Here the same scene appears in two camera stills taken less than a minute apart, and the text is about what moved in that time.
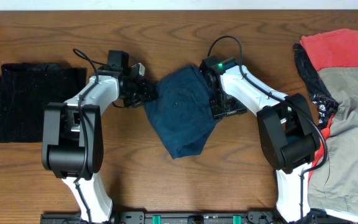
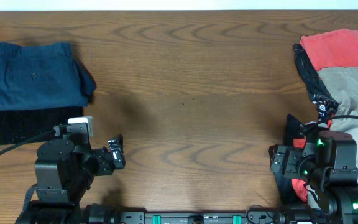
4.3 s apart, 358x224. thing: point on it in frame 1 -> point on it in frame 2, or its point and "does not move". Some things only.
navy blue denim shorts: (181, 113) -> (38, 76)
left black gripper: (148, 94) -> (105, 166)
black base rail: (179, 216) does not move
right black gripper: (217, 111) -> (291, 154)
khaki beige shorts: (346, 180) does not move
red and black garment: (327, 50) does not move
